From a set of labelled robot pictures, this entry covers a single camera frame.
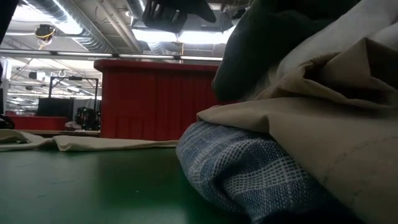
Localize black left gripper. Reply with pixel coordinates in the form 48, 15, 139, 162
142, 0, 217, 34

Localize dark green garment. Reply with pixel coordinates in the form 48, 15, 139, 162
212, 0, 361, 102

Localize large white shirt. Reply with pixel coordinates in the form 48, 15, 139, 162
270, 0, 398, 91

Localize blue striped garment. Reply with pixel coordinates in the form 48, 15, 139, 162
175, 120, 330, 224

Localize beige trousers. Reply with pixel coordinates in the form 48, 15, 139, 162
197, 37, 398, 224

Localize red plastic laundry bin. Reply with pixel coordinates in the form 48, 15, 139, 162
94, 59, 237, 141

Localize background red bin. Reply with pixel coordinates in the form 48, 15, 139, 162
4, 114, 68, 131

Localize hanging strip light bar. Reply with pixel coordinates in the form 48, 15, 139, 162
0, 49, 224, 62

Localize dark background equipment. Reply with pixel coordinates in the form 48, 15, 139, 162
74, 106, 101, 131

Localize black yellow ceiling reel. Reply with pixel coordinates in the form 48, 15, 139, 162
34, 24, 57, 42

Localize black background box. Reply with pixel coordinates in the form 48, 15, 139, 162
36, 97, 75, 118

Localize light wooden desk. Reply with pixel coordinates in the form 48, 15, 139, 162
18, 128, 102, 138

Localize green table mat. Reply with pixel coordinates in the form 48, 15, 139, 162
0, 146, 249, 224

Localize silver ventilation duct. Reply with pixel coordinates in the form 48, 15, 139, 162
125, 0, 147, 19

